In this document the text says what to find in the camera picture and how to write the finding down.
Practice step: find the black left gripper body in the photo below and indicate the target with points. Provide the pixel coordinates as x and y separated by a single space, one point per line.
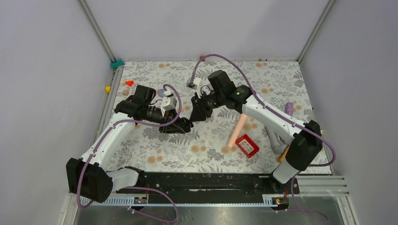
153 113

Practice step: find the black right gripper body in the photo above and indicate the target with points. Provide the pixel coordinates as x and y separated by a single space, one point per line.
220 96

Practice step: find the lavender earbud charging case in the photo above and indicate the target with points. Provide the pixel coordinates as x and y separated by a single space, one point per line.
161 93

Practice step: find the black earbud charging case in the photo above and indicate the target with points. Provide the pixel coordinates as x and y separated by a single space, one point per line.
185 125

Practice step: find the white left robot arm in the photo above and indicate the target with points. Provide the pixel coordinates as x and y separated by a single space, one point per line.
87 176

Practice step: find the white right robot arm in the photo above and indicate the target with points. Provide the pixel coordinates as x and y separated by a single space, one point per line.
303 138

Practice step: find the red wedge block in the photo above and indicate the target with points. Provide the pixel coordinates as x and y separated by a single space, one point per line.
129 83

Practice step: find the floral patterned mat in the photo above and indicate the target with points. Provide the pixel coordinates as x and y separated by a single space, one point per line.
204 149

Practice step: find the pink cylindrical tube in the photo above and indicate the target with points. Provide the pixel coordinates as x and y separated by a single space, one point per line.
239 126

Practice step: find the teal curved block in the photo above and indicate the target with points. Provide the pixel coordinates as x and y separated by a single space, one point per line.
115 65

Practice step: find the red plastic bin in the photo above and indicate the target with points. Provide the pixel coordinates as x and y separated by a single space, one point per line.
247 145

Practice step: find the purple glitter microphone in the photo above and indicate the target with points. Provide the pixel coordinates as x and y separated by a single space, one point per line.
289 108

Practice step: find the grey microphone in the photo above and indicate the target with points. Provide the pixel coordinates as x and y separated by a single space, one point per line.
277 146

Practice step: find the gold microphone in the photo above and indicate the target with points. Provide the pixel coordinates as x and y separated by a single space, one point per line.
282 157

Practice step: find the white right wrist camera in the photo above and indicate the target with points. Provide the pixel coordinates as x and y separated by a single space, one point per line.
196 84

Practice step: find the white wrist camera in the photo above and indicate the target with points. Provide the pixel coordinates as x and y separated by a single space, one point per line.
168 102
196 84

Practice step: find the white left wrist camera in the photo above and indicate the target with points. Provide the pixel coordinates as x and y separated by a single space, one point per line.
168 102

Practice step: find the aluminium frame rail left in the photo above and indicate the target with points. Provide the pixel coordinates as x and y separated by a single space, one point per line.
115 78

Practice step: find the aluminium frame rail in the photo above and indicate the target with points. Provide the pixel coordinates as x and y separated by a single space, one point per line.
328 7
115 78

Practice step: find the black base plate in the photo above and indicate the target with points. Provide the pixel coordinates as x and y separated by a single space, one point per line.
215 184

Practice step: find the aluminium frame rail right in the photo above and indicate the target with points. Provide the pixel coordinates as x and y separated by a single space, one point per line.
328 7

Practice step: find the white slotted cable duct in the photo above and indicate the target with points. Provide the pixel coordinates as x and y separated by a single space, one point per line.
193 200

